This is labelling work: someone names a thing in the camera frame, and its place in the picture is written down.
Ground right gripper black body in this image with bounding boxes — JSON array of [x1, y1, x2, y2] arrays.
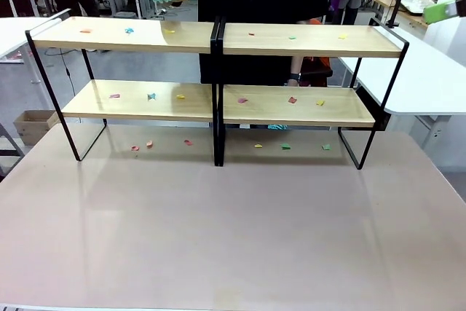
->
[[446, 0, 466, 18]]

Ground white plastic bags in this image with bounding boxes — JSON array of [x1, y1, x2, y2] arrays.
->
[[399, 0, 435, 14]]

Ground wooden background table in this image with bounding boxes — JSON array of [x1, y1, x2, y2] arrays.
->
[[373, 0, 430, 28]]

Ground white side table rounded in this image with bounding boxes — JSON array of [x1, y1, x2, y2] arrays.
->
[[338, 15, 466, 172]]

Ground black panel under table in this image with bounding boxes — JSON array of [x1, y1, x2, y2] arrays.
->
[[355, 85, 392, 133]]

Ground orange chair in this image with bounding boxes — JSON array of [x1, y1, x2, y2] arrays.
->
[[300, 17, 333, 87]]

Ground cardboard box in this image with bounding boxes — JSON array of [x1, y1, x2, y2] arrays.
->
[[13, 109, 60, 146]]

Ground white side table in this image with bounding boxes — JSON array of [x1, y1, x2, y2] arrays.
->
[[0, 15, 63, 86]]

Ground wood shelf unit black frame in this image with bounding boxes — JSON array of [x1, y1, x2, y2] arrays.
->
[[214, 15, 411, 170], [25, 7, 221, 167]]

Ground black hanging cable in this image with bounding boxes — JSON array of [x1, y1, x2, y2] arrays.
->
[[60, 47, 75, 88]]

